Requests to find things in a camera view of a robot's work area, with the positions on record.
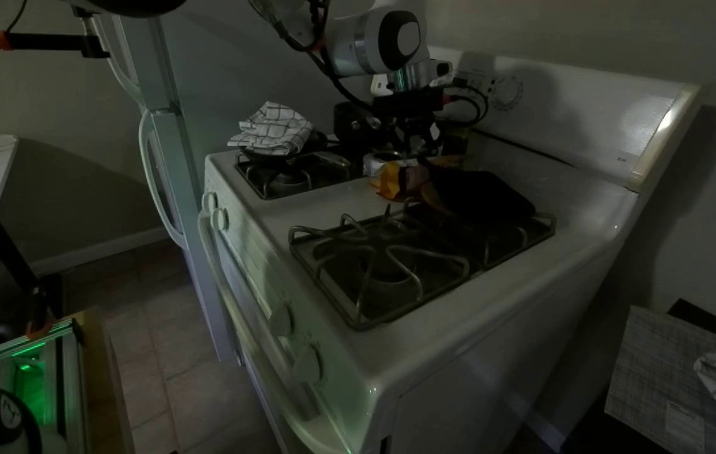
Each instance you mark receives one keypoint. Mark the white refrigerator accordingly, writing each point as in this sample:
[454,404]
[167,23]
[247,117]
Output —
[164,185]

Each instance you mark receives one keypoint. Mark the robot cart with wooden side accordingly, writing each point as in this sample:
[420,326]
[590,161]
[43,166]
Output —
[34,379]

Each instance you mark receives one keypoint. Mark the white checkered dish towel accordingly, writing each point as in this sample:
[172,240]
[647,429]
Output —
[270,128]

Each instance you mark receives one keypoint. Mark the grey patterned box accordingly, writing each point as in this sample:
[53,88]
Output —
[657,379]

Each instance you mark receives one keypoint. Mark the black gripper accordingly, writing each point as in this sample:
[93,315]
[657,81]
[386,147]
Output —
[417,109]

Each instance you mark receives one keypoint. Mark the white stove knob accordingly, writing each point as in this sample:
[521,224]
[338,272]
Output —
[223,221]
[209,204]
[309,368]
[284,320]

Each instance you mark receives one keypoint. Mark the black clamp bar orange band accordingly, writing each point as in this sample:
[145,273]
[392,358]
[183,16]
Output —
[38,42]

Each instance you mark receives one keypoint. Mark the white gas stove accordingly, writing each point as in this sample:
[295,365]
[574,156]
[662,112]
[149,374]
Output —
[474,354]

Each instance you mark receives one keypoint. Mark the dark baking pan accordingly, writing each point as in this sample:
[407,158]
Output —
[480,196]

